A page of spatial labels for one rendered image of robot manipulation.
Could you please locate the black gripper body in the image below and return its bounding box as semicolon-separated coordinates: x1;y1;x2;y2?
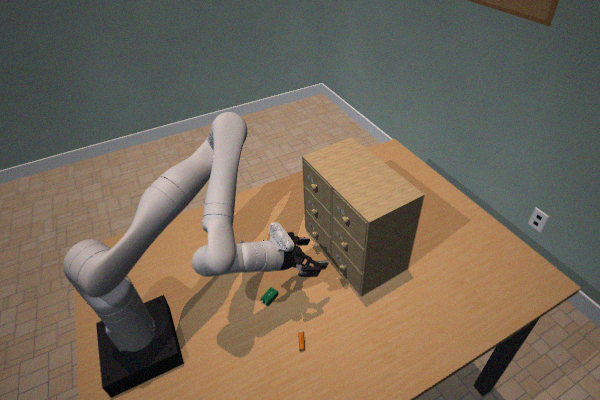
277;245;306;271

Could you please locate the wooden chest of drawers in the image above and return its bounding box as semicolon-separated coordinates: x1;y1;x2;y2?
302;137;425;296

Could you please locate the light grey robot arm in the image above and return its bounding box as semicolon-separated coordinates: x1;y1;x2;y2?
63;112;294;352

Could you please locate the orange battery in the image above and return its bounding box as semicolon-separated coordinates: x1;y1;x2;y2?
298;331;305;351

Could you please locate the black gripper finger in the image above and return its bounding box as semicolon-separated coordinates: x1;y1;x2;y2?
287;232;310;247
295;250;329;277

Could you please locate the green battery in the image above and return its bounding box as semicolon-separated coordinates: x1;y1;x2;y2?
261;287;279;306

